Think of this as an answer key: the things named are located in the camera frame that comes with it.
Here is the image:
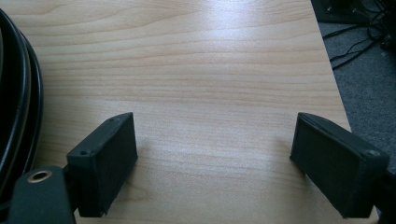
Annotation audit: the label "dark equipment base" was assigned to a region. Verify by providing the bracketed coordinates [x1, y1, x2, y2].
[310, 0, 396, 26]

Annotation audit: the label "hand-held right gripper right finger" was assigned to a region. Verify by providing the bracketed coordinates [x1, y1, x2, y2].
[289, 111, 390, 219]

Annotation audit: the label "black cables on floor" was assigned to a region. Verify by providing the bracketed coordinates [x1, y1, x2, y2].
[321, 6, 396, 71]

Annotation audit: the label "black cable bundle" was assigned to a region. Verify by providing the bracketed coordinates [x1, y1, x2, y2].
[0, 8, 45, 206]

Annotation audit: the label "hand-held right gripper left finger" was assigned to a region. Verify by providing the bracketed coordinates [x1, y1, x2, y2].
[65, 111, 139, 218]

